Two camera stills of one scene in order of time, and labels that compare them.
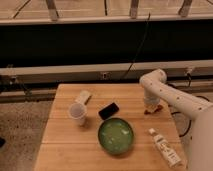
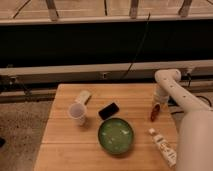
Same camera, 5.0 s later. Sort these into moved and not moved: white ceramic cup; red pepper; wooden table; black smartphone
Moved: red pepper
Not moved: wooden table; black smartphone; white ceramic cup
